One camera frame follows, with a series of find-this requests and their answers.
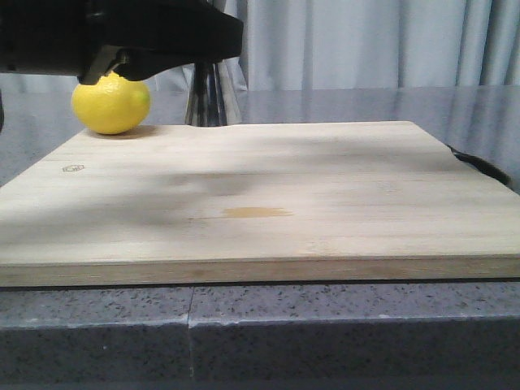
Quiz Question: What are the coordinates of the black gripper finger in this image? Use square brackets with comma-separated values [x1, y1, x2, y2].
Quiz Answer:
[83, 1, 244, 80]

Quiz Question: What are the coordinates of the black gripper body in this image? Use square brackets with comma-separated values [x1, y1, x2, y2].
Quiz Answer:
[1, 1, 129, 85]

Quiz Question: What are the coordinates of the steel double jigger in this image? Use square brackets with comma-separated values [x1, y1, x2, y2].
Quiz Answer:
[184, 61, 241, 128]

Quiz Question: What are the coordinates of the yellow lemon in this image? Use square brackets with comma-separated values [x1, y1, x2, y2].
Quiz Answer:
[71, 72, 151, 135]

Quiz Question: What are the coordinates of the light wooden cutting board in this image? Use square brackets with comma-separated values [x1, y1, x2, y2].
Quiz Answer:
[1, 122, 519, 287]

